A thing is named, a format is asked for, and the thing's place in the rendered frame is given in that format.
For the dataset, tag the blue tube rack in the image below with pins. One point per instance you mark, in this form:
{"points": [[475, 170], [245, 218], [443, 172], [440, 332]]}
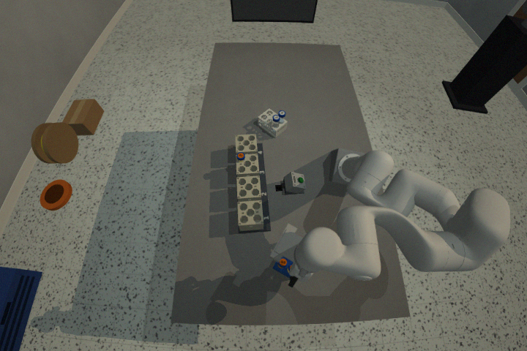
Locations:
{"points": [[283, 270]]}

